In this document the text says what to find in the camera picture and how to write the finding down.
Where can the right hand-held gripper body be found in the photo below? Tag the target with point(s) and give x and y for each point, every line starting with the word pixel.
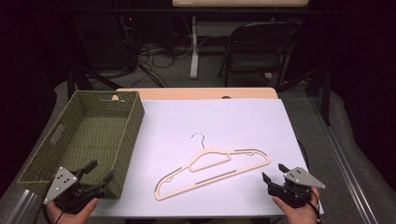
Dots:
pixel 295 188

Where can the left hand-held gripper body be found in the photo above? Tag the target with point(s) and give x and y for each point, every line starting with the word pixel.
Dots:
pixel 67 186

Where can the green woven basket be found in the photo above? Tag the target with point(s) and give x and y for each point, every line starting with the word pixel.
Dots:
pixel 90 140

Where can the beige clothes hanger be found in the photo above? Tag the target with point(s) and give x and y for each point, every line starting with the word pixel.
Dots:
pixel 214 174

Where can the person's right hand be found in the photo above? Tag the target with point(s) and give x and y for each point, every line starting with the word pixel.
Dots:
pixel 297 213

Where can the person's left hand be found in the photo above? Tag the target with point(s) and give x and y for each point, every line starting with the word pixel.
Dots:
pixel 72 214

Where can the white paper sheet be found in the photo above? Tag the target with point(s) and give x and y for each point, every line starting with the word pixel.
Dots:
pixel 218 130

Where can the black metal stand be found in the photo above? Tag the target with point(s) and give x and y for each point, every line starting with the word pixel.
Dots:
pixel 84 74
pixel 311 84

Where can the black folding chair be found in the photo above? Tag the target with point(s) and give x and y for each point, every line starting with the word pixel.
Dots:
pixel 258 49

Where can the white table leg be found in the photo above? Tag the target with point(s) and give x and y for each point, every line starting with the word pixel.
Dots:
pixel 194 49

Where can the aluminium rail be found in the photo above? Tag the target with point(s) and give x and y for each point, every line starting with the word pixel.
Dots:
pixel 19 207
pixel 342 165

